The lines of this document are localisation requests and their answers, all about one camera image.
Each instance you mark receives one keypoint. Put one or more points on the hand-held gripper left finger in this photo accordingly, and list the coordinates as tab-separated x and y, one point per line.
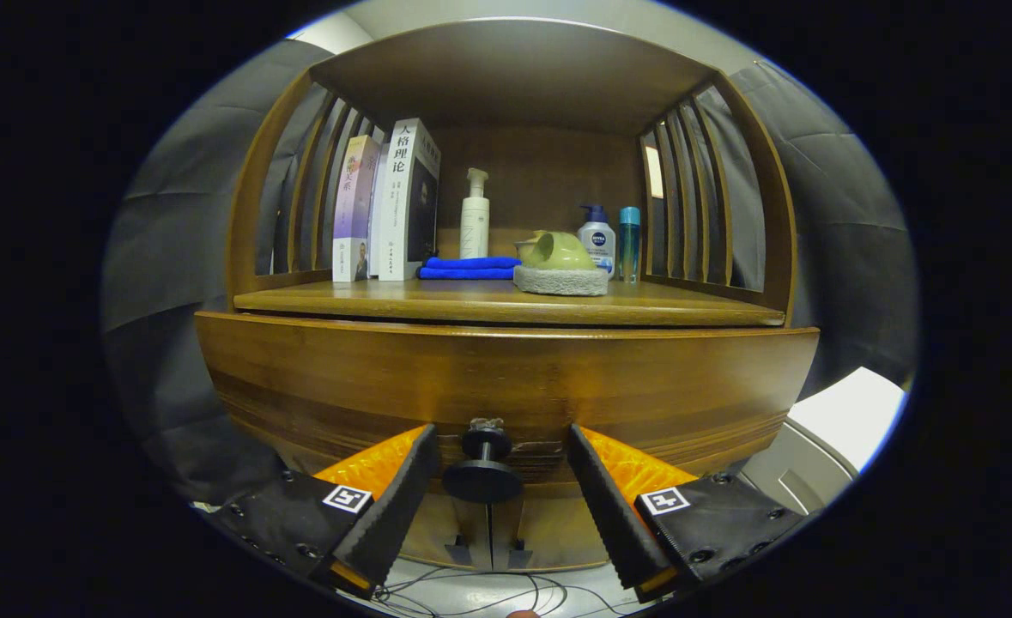
390	515

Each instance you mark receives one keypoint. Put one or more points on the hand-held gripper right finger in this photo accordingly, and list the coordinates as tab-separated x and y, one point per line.
613	515

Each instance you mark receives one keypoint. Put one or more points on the black drawer knob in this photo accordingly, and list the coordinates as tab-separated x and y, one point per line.
481	479

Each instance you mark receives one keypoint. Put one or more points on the wooden drawer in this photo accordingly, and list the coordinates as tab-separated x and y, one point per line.
471	378

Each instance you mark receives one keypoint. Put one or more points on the green-topped grey sponge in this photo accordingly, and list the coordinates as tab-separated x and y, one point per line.
561	280

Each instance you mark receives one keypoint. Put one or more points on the wooden cabinet door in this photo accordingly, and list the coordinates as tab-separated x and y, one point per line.
557	536
445	524

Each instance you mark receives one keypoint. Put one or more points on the wooden countertop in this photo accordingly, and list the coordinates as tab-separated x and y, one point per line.
471	300

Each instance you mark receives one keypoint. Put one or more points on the wooden cabinet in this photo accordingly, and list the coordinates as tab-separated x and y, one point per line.
514	77

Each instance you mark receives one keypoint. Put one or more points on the folded blue cloth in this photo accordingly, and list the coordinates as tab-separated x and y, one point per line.
467	268

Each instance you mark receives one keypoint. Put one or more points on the white box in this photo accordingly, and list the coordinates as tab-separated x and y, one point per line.
853	412

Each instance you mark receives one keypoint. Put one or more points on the white bottle with blue cap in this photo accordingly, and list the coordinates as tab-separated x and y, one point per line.
597	245

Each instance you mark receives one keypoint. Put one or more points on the teal slim bottle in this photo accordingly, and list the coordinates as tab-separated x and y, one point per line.
629	245

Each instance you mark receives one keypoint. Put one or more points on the pale yellow lidded teacup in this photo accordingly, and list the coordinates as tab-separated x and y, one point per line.
528	247

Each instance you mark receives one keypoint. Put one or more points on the white pump bottle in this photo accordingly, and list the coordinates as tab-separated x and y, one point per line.
474	223

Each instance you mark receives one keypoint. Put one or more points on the white and black book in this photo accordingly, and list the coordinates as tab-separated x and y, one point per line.
398	206

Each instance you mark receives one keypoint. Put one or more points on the purple book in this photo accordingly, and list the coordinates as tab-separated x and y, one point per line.
353	206

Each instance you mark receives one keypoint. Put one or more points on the black backdrop cloth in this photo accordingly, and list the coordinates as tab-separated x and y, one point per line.
849	257

